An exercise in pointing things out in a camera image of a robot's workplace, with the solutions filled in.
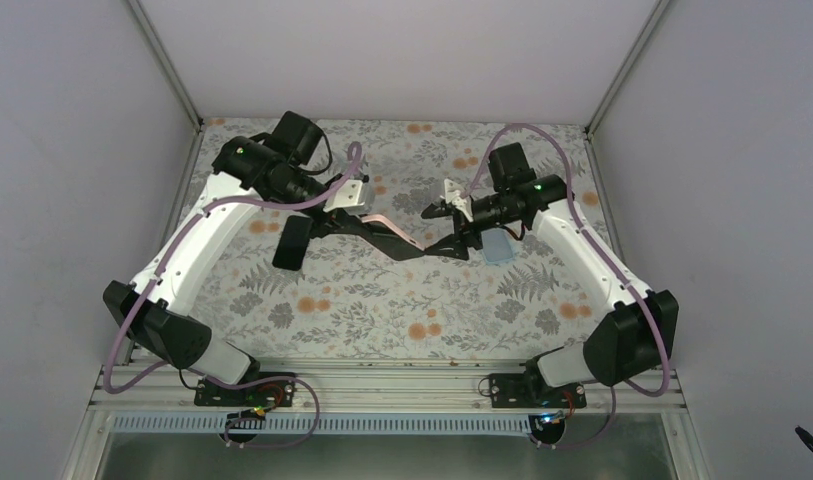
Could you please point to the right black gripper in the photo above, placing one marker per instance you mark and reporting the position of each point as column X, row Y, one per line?
column 462, row 227

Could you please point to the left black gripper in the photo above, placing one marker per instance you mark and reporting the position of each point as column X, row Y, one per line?
column 337, row 223

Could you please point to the phone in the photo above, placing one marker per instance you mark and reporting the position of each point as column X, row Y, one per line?
column 396, row 238

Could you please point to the light blue phone case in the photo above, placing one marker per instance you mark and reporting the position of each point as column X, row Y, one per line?
column 496, row 246

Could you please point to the black smartphone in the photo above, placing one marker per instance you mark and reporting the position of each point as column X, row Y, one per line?
column 293, row 243

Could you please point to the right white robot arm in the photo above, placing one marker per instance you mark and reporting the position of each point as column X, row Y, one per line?
column 637, row 327

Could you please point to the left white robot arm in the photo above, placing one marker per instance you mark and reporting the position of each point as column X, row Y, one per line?
column 262, row 172

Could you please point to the floral patterned table mat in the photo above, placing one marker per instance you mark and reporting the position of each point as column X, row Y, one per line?
column 351, row 301

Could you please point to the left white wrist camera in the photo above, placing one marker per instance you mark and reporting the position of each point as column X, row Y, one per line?
column 355, row 196

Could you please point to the aluminium mounting rail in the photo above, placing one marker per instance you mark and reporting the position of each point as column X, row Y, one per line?
column 421, row 387

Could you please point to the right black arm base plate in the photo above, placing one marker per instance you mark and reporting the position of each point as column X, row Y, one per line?
column 529, row 391

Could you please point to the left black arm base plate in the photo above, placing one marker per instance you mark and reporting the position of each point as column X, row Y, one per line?
column 277, row 391

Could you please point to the slotted grey cable duct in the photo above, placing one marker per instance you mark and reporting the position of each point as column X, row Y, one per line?
column 492, row 424

